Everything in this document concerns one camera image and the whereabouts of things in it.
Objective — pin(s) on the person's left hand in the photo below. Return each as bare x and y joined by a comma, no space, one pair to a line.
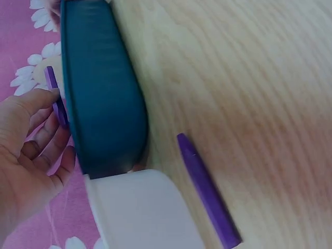
18,171

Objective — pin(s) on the purple crayon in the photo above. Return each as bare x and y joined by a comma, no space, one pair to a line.
205,186
60,111

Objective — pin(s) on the white plastic box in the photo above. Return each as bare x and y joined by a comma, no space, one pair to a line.
140,212

